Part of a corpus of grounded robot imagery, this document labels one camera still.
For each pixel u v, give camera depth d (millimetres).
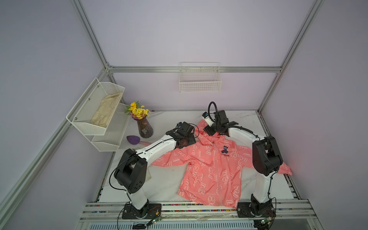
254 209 660
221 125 749
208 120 874
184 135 671
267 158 512
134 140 1037
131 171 457
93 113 766
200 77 943
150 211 743
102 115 768
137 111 875
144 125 957
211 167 872
